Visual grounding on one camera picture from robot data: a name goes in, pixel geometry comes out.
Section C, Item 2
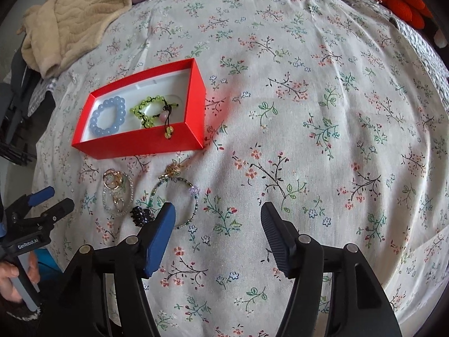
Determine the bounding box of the black bead hair tie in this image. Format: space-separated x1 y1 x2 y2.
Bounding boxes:
130 205 155 227

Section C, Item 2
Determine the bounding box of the green seed bead bracelet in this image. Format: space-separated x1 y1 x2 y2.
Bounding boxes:
150 176 200 231

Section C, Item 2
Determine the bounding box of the clear crystal bead bracelet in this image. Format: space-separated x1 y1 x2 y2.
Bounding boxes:
101 173 136 218

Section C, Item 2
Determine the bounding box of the gold flower earring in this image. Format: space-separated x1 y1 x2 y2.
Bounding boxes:
158 163 182 181

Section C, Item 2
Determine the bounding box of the gold ring cluster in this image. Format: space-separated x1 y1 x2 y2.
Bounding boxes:
103 169 124 190

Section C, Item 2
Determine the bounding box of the light blue bead bracelet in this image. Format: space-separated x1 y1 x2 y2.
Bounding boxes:
88 95 127 139

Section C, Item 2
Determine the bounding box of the person's left hand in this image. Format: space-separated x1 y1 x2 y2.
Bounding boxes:
0 251 41 304

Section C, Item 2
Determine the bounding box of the floral bed sheet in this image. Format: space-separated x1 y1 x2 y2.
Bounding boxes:
33 0 448 336

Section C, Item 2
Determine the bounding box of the red cardboard box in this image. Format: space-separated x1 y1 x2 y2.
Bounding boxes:
72 59 206 159

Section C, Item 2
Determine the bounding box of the beige quilted blanket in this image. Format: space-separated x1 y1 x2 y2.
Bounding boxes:
19 0 132 78

